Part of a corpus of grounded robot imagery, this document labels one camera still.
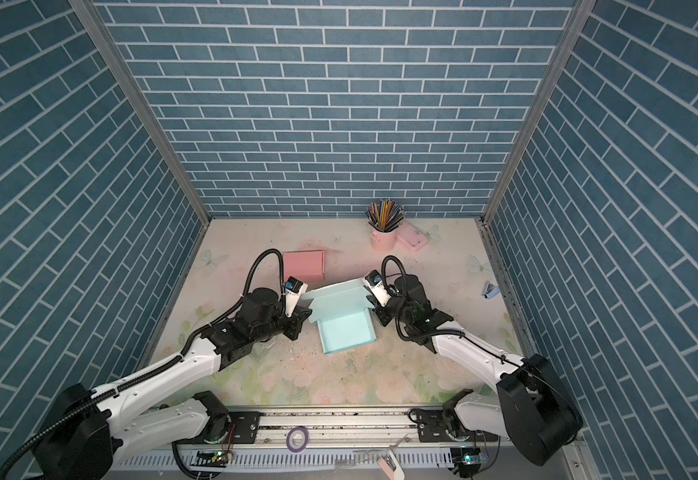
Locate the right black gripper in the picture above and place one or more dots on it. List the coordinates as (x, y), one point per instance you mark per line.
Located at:
(381, 315)

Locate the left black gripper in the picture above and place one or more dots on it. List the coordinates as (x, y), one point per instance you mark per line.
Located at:
(297, 320)

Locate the light blue paper box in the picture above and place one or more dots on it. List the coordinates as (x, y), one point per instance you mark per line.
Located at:
(343, 315)

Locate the pink paper box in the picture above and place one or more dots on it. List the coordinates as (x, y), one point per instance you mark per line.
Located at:
(307, 266)

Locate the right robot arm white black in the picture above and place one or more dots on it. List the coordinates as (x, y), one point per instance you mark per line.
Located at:
(535, 410)

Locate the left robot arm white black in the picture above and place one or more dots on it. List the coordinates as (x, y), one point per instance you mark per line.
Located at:
(87, 431)

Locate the pink metal pencil cup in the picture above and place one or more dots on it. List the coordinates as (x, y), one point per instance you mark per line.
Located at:
(383, 241)

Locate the pink pencil case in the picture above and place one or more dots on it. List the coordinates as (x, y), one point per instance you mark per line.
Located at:
(411, 238)

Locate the coloured pencils bundle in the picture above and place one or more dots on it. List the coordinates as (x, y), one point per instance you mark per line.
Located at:
(385, 216)

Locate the small blue clip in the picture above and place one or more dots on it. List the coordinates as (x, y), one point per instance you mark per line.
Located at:
(491, 290)

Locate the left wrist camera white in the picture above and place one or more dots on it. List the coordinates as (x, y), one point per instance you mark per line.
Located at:
(294, 289)

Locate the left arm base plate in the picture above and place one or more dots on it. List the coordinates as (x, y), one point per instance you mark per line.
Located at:
(238, 427)

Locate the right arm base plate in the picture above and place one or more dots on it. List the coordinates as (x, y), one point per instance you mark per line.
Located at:
(441, 425)

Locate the white tool on rail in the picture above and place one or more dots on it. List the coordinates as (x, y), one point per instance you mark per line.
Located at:
(385, 458)

